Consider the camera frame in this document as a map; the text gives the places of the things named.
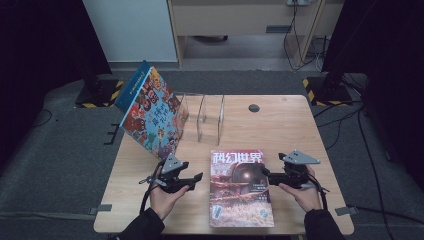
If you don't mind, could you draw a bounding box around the black yellow-striped stand base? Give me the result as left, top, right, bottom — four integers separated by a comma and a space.
302, 73, 354, 107
74, 74, 125, 109

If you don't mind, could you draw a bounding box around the white panel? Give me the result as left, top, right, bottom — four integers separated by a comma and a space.
81, 0, 179, 64

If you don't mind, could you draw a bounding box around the thick black floor cable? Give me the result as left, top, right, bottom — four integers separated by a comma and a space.
356, 107, 388, 240

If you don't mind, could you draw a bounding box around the person's left hand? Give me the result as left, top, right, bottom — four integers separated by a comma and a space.
149, 185, 191, 221

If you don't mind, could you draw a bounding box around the black hanging cable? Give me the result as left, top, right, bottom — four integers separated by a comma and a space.
282, 3, 309, 72

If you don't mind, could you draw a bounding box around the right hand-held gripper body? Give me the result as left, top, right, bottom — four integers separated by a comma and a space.
282, 149, 321, 190

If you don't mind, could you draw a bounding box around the dark round object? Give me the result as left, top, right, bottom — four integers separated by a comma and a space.
192, 35, 230, 44

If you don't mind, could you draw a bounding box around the red science magazine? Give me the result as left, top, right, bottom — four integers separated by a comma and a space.
208, 148, 276, 229

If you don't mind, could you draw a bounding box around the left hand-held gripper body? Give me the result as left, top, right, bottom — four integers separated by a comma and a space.
147, 152, 193, 194

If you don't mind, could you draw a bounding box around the black curtain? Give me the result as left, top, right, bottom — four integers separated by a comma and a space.
321, 0, 424, 193
0, 0, 112, 169

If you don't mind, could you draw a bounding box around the person's right hand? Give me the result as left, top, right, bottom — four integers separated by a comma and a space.
278, 165, 324, 214

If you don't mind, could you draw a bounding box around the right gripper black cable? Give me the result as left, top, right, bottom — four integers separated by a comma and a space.
308, 173, 332, 212

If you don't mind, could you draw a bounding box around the thin black floor cable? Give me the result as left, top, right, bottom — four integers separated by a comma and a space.
33, 108, 54, 129

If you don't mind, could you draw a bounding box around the clear acrylic book rack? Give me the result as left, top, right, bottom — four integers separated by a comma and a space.
175, 92, 226, 147

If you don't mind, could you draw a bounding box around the colourful animals picture book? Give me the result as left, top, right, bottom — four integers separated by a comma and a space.
118, 66, 183, 161

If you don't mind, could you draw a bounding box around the light wooden desk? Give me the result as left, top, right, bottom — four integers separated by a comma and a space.
166, 0, 345, 68

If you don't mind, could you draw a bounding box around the blue monster picture book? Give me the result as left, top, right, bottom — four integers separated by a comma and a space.
113, 59, 153, 115

